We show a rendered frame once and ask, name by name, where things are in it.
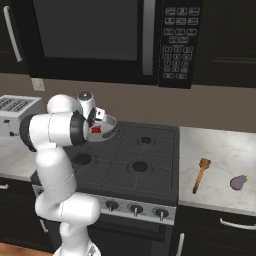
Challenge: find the black gas hob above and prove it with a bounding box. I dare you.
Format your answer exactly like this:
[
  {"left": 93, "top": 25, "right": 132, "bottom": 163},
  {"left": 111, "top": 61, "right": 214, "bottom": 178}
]
[{"left": 30, "top": 120, "right": 181, "bottom": 208}]

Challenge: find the dark upper cupboard door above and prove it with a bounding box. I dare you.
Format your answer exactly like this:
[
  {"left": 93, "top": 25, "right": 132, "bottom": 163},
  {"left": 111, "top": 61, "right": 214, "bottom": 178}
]
[
  {"left": 0, "top": 0, "right": 30, "bottom": 75},
  {"left": 192, "top": 0, "right": 256, "bottom": 89}
]

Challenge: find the wooden spatula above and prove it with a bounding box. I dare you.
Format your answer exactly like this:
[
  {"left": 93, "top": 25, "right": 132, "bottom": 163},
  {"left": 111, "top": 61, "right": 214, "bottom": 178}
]
[{"left": 192, "top": 157, "right": 212, "bottom": 195}]

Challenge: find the silver pot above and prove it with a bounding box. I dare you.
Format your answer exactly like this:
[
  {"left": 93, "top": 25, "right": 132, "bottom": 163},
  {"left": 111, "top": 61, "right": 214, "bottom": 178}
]
[{"left": 87, "top": 114, "right": 118, "bottom": 144}]

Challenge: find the black oven door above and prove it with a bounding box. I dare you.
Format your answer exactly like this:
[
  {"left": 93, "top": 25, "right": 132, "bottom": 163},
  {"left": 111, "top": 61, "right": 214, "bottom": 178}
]
[{"left": 42, "top": 216, "right": 175, "bottom": 256}]

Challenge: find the white cupboard door handle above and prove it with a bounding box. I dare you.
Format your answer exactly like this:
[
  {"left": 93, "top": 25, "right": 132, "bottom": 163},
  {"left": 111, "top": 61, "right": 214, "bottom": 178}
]
[
  {"left": 2, "top": 5, "right": 24, "bottom": 64},
  {"left": 175, "top": 232, "right": 186, "bottom": 256},
  {"left": 38, "top": 218, "right": 50, "bottom": 234}
]

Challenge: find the dark lower cupboard front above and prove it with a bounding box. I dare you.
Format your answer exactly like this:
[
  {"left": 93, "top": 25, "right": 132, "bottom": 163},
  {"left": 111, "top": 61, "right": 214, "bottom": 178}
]
[{"left": 0, "top": 176, "right": 56, "bottom": 254}]

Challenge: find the black microwave oven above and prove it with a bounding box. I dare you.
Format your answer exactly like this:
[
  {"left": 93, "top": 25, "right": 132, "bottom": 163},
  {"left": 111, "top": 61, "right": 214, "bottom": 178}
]
[{"left": 19, "top": 0, "right": 205, "bottom": 90}]

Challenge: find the white wall socket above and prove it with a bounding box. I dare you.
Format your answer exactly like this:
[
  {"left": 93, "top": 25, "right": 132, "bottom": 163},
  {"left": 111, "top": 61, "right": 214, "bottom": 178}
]
[{"left": 31, "top": 77, "right": 46, "bottom": 92}]

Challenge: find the silver stove knob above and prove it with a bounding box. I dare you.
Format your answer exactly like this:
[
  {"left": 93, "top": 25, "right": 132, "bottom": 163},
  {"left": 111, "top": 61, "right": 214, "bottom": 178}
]
[
  {"left": 105, "top": 200, "right": 120, "bottom": 212},
  {"left": 154, "top": 207, "right": 169, "bottom": 222},
  {"left": 129, "top": 204, "right": 144, "bottom": 218}
]

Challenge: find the silver microwave door handle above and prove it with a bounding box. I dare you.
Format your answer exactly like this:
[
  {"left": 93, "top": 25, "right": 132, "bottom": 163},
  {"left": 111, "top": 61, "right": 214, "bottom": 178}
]
[{"left": 142, "top": 0, "right": 157, "bottom": 76}]

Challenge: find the white toaster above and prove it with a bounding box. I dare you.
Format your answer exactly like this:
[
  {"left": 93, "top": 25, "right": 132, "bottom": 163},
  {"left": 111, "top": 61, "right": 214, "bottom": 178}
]
[{"left": 0, "top": 94, "right": 45, "bottom": 138}]

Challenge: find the dark drawer front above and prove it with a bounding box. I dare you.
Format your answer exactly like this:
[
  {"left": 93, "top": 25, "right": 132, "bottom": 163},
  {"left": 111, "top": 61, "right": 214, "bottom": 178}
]
[{"left": 169, "top": 205, "right": 256, "bottom": 256}]

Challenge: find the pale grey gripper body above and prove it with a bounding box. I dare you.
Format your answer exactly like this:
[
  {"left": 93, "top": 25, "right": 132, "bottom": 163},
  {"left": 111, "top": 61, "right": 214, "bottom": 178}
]
[{"left": 83, "top": 118, "right": 103, "bottom": 142}]

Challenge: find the purple eggplant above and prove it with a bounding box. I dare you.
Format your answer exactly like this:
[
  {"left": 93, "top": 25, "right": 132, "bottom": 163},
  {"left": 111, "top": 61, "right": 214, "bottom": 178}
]
[{"left": 229, "top": 174, "right": 250, "bottom": 192}]

